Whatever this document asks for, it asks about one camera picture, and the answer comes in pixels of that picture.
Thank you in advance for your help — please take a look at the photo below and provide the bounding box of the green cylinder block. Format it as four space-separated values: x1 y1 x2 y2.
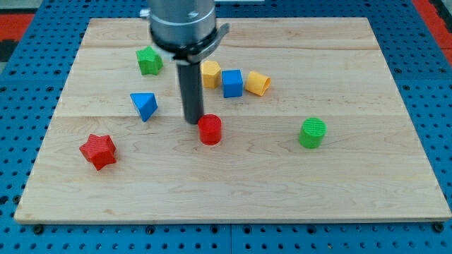
299 117 327 149

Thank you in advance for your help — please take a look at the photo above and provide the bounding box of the red star block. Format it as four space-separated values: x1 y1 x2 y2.
79 134 117 171

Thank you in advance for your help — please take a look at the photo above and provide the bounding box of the yellow hexagon block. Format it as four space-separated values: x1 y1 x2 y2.
201 61 221 89

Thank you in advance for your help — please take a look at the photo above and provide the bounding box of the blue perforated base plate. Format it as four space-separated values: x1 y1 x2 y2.
1 0 451 253

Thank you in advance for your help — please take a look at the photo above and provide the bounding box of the wooden board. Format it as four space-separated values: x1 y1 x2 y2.
14 18 451 224

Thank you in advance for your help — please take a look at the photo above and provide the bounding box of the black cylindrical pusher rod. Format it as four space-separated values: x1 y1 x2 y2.
177 62 204 124

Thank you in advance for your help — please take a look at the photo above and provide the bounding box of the blue triangle block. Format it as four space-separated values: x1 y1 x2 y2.
130 92 158 122

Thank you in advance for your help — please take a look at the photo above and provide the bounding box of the red cylinder block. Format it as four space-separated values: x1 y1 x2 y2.
198 114 222 145

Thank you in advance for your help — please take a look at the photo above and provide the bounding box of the yellow arch block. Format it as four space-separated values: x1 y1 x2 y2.
244 71 271 97

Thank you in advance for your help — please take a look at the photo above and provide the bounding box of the blue cube block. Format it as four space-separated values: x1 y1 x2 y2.
222 69 243 98

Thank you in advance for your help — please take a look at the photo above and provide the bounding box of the green star block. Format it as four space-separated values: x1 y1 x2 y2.
136 47 163 75

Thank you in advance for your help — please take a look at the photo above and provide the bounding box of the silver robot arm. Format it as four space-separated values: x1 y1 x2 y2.
140 0 230 125

